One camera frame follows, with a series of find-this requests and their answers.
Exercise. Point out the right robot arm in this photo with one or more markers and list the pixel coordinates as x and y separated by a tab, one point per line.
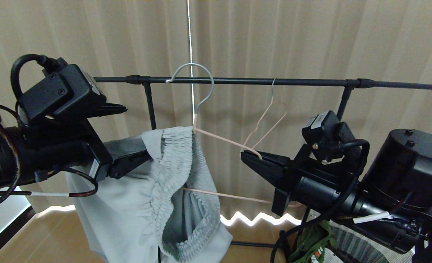
409	164

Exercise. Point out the pink clothes hanger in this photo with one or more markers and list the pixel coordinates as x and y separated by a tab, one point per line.
263	117
223	138

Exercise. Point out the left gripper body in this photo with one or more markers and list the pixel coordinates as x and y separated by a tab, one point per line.
62	160

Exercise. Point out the green printed garment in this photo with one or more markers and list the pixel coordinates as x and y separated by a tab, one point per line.
311	241

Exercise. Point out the pale grey shorts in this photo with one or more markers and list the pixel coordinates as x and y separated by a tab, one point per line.
124	212

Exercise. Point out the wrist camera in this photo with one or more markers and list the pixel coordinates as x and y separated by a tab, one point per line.
323	128
59	95

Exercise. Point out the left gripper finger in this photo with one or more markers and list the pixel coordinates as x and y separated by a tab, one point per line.
128	164
114	109

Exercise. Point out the beige curtain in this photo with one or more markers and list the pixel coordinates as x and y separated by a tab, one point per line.
274	36

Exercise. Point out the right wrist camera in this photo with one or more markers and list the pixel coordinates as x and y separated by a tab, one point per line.
323	128

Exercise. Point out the white laundry basket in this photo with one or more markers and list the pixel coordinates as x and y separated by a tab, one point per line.
347	244

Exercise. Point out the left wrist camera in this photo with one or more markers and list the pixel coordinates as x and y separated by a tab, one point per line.
59	95

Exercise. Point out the black clothes rack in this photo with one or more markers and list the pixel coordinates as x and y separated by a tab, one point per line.
311	82

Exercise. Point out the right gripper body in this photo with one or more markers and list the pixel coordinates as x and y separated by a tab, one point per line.
321	193

